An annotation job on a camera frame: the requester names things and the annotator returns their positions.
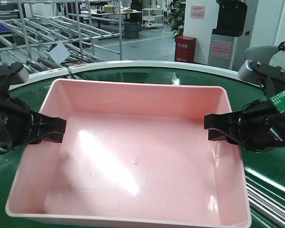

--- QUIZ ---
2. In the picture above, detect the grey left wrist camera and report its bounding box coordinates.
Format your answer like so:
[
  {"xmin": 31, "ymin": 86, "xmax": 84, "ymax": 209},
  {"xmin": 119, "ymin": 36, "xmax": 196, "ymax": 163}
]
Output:
[{"xmin": 0, "ymin": 61, "xmax": 29, "ymax": 91}]

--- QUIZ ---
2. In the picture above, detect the pink wall notice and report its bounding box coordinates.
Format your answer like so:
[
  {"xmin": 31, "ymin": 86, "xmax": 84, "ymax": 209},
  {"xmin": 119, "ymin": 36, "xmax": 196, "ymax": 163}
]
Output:
[{"xmin": 190, "ymin": 6, "xmax": 206, "ymax": 19}]

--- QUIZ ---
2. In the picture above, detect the white grey box device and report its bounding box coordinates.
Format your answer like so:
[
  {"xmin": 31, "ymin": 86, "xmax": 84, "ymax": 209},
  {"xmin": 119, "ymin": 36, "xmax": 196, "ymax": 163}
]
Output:
[{"xmin": 44, "ymin": 42, "xmax": 70, "ymax": 64}]

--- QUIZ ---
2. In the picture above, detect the metal roller rack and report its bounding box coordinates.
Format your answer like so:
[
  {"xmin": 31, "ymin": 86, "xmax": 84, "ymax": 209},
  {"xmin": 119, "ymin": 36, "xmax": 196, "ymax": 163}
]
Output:
[{"xmin": 0, "ymin": 0, "xmax": 122, "ymax": 69}]

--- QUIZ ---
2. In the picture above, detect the grey armchair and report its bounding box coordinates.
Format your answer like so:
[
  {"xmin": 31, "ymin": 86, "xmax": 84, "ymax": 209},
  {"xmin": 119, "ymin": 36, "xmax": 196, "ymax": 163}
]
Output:
[{"xmin": 244, "ymin": 45, "xmax": 285, "ymax": 70}]

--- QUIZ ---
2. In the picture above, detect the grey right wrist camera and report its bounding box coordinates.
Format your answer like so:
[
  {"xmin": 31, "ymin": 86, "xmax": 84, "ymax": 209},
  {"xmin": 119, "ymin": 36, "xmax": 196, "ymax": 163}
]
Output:
[{"xmin": 238, "ymin": 60, "xmax": 285, "ymax": 98}]

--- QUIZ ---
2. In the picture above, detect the pink plastic bin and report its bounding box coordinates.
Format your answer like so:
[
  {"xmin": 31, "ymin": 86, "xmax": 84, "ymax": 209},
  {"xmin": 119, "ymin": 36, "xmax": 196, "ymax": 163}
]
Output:
[{"xmin": 6, "ymin": 79, "xmax": 251, "ymax": 228}]

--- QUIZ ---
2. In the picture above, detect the white wire shelf cart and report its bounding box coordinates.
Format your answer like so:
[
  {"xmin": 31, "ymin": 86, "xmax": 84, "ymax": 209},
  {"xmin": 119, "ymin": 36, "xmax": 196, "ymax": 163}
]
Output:
[{"xmin": 142, "ymin": 8, "xmax": 163, "ymax": 29}]

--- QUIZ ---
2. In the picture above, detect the red fire extinguisher cabinet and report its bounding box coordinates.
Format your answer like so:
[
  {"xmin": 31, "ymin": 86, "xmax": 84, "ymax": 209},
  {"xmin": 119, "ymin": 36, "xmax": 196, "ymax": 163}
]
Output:
[{"xmin": 174, "ymin": 36, "xmax": 197, "ymax": 63}]

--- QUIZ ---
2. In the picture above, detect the green circuit board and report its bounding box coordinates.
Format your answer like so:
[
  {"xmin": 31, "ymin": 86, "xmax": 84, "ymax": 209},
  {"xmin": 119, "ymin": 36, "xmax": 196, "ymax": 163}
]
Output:
[{"xmin": 270, "ymin": 90, "xmax": 285, "ymax": 112}]

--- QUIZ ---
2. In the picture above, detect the green potted plant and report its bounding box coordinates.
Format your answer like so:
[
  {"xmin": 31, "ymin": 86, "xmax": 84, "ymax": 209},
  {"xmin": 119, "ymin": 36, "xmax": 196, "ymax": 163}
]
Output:
[{"xmin": 171, "ymin": 0, "xmax": 186, "ymax": 38}]

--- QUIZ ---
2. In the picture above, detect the white outer conveyor rim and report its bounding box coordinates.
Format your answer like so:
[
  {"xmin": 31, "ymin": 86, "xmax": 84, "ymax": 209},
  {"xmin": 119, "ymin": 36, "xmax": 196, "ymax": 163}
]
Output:
[{"xmin": 9, "ymin": 60, "xmax": 240, "ymax": 90}]

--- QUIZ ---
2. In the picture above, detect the dark grey crate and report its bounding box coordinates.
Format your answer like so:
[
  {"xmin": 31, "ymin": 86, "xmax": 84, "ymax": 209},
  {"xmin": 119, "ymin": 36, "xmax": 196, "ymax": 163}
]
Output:
[{"xmin": 124, "ymin": 22, "xmax": 139, "ymax": 39}]

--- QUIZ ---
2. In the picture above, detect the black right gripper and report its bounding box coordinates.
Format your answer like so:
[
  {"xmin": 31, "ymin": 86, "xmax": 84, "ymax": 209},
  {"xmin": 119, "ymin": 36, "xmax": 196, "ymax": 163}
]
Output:
[{"xmin": 204, "ymin": 100, "xmax": 285, "ymax": 152}]

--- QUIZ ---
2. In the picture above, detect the black water dispenser stand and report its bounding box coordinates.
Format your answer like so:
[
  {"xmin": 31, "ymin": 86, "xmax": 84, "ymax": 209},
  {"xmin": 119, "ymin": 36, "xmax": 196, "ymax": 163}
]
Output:
[{"xmin": 208, "ymin": 0, "xmax": 247, "ymax": 69}]

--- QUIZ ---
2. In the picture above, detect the steel conveyor rollers front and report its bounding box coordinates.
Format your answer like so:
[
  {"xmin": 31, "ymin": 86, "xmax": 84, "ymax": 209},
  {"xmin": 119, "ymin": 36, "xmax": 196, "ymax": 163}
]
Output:
[{"xmin": 246, "ymin": 176, "xmax": 285, "ymax": 228}]

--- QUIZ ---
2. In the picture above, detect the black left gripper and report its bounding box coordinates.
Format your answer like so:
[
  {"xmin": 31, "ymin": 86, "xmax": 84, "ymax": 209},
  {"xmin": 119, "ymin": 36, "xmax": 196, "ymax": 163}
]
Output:
[{"xmin": 0, "ymin": 89, "xmax": 67, "ymax": 155}]

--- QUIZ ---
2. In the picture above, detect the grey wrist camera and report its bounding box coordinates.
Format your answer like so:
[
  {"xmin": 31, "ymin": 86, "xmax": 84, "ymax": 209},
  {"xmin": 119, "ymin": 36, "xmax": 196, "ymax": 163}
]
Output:
[
  {"xmin": 0, "ymin": 61, "xmax": 29, "ymax": 91},
  {"xmin": 238, "ymin": 60, "xmax": 285, "ymax": 98}
]

